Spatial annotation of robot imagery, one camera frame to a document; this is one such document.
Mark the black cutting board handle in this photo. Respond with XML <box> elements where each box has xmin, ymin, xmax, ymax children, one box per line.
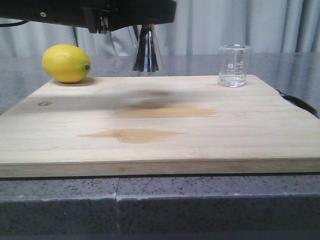
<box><xmin>277</xmin><ymin>89</ymin><xmax>319</xmax><ymax>118</ymax></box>

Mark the small glass beaker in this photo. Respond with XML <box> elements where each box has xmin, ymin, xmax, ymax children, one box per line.
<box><xmin>218</xmin><ymin>44</ymin><xmax>252</xmax><ymax>88</ymax></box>

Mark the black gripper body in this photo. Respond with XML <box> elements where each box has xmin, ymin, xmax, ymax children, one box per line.
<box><xmin>0</xmin><ymin>0</ymin><xmax>111</xmax><ymax>35</ymax></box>

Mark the steel double jigger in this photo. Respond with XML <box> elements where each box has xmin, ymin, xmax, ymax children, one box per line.
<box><xmin>132</xmin><ymin>24</ymin><xmax>163</xmax><ymax>72</ymax></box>

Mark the wooden cutting board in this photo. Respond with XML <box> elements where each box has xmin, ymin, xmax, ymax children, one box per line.
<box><xmin>0</xmin><ymin>75</ymin><xmax>320</xmax><ymax>178</ymax></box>

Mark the grey curtain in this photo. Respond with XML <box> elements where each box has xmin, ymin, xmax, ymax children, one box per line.
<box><xmin>0</xmin><ymin>0</ymin><xmax>320</xmax><ymax>57</ymax></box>

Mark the black cable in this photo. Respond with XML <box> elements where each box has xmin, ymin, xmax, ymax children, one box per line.
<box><xmin>0</xmin><ymin>19</ymin><xmax>29</xmax><ymax>28</ymax></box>

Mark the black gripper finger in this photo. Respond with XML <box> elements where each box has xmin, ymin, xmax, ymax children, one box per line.
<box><xmin>107</xmin><ymin>0</ymin><xmax>177</xmax><ymax>31</ymax></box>

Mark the yellow lemon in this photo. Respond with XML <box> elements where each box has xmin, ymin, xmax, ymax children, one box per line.
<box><xmin>42</xmin><ymin>44</ymin><xmax>92</xmax><ymax>84</ymax></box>

